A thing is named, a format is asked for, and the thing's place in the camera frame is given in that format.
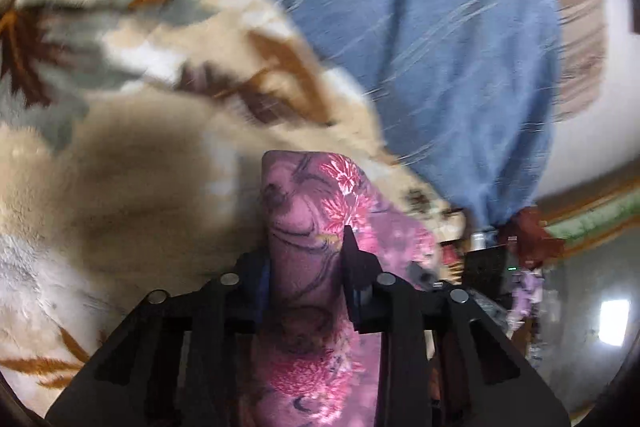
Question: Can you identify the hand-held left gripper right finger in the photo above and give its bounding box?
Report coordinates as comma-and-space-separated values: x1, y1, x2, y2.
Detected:
342, 224, 571, 427

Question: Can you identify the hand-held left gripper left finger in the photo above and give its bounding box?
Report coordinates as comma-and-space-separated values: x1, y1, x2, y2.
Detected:
45, 249, 273, 427

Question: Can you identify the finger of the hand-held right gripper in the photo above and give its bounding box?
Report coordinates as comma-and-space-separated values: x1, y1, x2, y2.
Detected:
407, 261, 448, 292

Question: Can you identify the purple floral garment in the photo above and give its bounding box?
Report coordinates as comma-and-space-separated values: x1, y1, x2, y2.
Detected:
239, 150, 453, 427

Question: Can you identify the red cloth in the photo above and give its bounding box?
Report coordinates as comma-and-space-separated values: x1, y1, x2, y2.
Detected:
439, 244, 462, 269

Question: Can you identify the lilac floral cloth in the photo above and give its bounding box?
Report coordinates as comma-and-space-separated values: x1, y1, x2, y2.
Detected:
506, 268, 545, 325

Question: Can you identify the maroon cloth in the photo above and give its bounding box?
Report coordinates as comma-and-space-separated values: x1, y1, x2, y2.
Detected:
504, 206, 567, 269

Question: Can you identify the beige floral fleece blanket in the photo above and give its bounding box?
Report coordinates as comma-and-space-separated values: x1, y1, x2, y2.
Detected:
0, 0, 468, 413

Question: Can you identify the blue checked cloth bundle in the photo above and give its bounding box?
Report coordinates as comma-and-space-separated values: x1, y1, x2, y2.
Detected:
85, 0, 562, 235

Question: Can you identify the green wooden frame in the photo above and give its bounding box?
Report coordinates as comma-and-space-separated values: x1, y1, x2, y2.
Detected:
537, 167, 640, 425

